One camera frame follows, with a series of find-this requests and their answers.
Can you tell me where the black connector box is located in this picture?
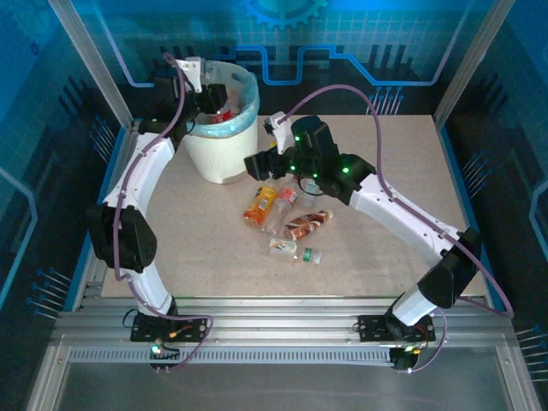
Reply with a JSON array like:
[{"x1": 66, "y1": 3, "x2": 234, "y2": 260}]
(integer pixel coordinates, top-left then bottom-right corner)
[
  {"x1": 148, "y1": 340, "x2": 181, "y2": 372},
  {"x1": 390, "y1": 345, "x2": 423, "y2": 373}
]

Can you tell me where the orange juice bottle yellow cap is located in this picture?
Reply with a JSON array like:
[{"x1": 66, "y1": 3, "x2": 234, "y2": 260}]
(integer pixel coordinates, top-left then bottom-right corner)
[{"x1": 242, "y1": 185, "x2": 278, "y2": 227}]

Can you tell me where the clear bottle white green label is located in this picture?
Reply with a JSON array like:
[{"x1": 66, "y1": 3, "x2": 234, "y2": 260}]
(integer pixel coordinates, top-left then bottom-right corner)
[{"x1": 297, "y1": 188, "x2": 326, "y2": 210}]

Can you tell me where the blue plastic bin liner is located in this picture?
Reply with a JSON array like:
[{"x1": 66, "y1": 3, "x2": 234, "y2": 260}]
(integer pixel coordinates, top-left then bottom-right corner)
[{"x1": 183, "y1": 59, "x2": 261, "y2": 139}]

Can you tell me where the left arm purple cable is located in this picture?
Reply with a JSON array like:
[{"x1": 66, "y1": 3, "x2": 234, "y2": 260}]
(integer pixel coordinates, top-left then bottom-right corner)
[{"x1": 111, "y1": 51, "x2": 215, "y2": 373}]

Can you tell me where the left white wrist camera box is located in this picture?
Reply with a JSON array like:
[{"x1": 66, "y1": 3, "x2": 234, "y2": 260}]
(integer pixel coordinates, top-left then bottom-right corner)
[{"x1": 174, "y1": 57, "x2": 203, "y2": 94}]

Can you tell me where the white plastic bin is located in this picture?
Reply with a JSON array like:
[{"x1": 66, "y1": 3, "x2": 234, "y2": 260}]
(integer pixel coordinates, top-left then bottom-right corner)
[{"x1": 182, "y1": 117, "x2": 259, "y2": 186}]

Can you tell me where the aluminium side rail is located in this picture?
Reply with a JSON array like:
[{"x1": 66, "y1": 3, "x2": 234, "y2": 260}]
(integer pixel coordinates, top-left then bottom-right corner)
[{"x1": 70, "y1": 119, "x2": 146, "y2": 312}]

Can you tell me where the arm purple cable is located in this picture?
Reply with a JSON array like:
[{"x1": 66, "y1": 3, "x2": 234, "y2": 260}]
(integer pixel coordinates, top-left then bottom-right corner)
[
  {"x1": 111, "y1": 51, "x2": 215, "y2": 373},
  {"x1": 277, "y1": 83, "x2": 515, "y2": 374}
]

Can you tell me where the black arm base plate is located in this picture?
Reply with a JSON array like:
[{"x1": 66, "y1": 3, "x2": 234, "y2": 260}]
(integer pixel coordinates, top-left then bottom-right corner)
[
  {"x1": 357, "y1": 314, "x2": 436, "y2": 343},
  {"x1": 130, "y1": 314, "x2": 209, "y2": 343}
]

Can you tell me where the clear bottle green neck label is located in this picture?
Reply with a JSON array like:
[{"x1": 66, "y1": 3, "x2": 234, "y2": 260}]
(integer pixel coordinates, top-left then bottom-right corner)
[{"x1": 268, "y1": 237, "x2": 323, "y2": 266}]

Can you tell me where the red-capped clear bottle red label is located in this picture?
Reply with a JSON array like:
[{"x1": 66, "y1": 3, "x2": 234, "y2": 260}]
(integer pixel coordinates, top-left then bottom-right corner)
[{"x1": 261, "y1": 178, "x2": 300, "y2": 235}]

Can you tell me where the grey metal base panel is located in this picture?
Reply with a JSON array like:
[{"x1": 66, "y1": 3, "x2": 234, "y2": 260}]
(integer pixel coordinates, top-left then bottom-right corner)
[{"x1": 29, "y1": 361, "x2": 543, "y2": 411}]

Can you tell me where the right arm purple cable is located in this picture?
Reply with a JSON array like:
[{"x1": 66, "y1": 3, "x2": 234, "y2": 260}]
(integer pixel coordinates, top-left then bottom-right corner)
[{"x1": 277, "y1": 83, "x2": 515, "y2": 374}]

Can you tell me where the aluminium frame post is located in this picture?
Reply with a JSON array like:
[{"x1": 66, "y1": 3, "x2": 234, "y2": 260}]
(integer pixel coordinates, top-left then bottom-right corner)
[
  {"x1": 47, "y1": 0, "x2": 134, "y2": 129},
  {"x1": 432, "y1": 0, "x2": 517, "y2": 128}
]

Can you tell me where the slotted grey cable duct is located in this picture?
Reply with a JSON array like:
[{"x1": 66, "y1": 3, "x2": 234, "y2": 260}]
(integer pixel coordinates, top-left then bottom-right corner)
[{"x1": 68, "y1": 346, "x2": 395, "y2": 366}]

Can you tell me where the aluminium front rail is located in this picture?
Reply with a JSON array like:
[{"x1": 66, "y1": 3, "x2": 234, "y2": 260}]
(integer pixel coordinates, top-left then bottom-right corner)
[{"x1": 53, "y1": 297, "x2": 515, "y2": 348}]

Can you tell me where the red-capped cola bottle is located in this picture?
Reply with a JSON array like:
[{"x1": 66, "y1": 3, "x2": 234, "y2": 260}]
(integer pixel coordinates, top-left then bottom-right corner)
[{"x1": 208, "y1": 107, "x2": 235, "y2": 126}]

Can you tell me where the brown label drink bottle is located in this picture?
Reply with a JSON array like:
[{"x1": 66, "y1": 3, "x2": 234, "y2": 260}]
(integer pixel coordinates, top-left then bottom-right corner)
[{"x1": 283, "y1": 208, "x2": 335, "y2": 241}]

